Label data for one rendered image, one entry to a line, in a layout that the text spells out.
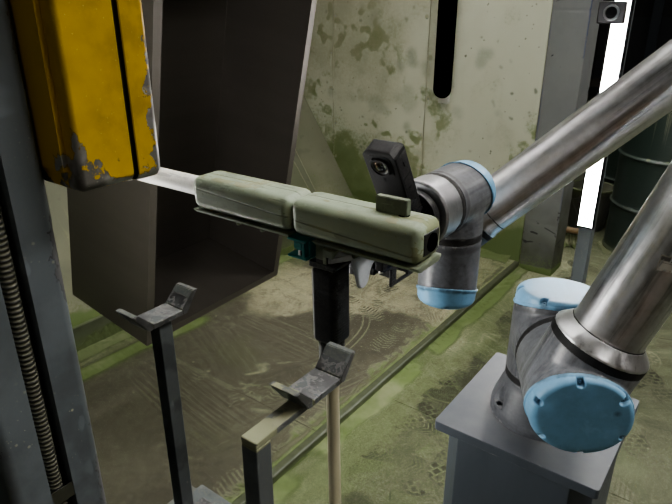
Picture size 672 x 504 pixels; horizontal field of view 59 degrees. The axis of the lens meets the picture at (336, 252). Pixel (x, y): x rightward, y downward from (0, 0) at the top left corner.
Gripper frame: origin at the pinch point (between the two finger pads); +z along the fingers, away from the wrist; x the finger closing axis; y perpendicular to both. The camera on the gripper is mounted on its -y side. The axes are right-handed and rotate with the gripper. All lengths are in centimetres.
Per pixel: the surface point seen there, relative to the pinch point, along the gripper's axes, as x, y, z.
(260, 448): -10.7, 6.5, 21.1
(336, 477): -1.9, 30.3, 0.0
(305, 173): 192, 73, -229
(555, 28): 62, -12, -261
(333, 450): -1.3, 26.5, -0.2
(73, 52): -6.4, -21.4, 28.3
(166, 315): 9.1, 5.2, 13.7
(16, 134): -3.5, -17.2, 30.6
